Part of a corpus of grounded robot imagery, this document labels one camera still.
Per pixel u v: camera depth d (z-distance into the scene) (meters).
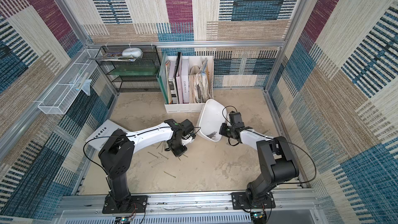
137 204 0.72
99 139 0.46
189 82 0.97
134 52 0.90
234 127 0.70
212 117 0.96
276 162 0.46
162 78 0.87
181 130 0.71
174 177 0.82
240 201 0.73
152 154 0.89
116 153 0.50
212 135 0.96
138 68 1.08
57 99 0.70
